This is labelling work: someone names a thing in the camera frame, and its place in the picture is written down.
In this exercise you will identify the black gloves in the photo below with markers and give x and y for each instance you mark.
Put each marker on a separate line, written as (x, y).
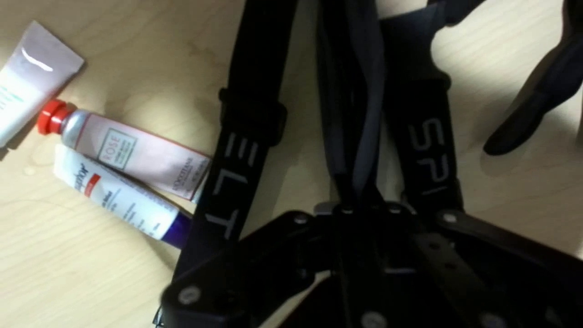
(555, 77)

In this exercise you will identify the white tube green cap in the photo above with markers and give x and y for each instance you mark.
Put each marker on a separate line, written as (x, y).
(34, 72)

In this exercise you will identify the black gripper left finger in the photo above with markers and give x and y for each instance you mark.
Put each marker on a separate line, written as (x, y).
(246, 283)

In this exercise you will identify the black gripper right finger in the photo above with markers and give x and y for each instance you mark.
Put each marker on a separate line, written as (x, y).
(481, 276)

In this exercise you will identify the white blue ointment tube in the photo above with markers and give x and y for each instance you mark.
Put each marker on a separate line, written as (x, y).
(122, 198)

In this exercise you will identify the pink tube red cap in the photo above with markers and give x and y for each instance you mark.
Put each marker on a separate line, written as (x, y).
(151, 159)

